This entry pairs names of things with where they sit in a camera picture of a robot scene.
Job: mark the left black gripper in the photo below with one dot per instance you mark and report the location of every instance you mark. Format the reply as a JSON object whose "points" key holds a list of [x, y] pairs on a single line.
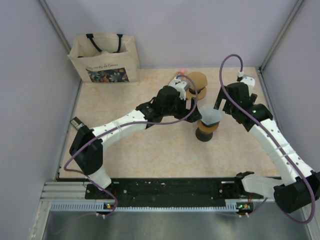
{"points": [[183, 101]]}

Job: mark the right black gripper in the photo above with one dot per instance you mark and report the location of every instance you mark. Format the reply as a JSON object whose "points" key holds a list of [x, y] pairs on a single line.
{"points": [[222, 96]]}

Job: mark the white paper sheet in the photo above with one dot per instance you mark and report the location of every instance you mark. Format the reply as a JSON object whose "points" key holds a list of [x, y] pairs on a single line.
{"points": [[209, 114]]}

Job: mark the brown paper coffee filter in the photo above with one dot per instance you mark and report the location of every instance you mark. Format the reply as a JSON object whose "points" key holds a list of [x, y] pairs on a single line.
{"points": [[199, 79]]}

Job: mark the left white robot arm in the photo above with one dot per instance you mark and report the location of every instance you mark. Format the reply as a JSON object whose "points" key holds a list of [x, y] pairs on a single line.
{"points": [[88, 146]]}

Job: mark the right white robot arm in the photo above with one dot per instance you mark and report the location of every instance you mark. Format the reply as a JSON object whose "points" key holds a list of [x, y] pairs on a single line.
{"points": [[299, 184]]}

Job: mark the dark carafe with red lid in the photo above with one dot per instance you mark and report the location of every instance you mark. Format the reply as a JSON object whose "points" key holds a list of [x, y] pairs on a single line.
{"points": [[203, 136]]}

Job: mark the beige canvas tote bag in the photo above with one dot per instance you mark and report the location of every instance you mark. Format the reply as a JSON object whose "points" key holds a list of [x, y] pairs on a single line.
{"points": [[106, 58]]}

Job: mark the small black barcode box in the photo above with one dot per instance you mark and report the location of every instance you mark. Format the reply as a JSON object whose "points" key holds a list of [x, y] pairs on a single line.
{"points": [[76, 123]]}

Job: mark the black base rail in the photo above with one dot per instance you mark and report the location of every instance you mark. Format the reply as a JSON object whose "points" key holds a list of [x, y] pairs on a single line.
{"points": [[170, 192]]}

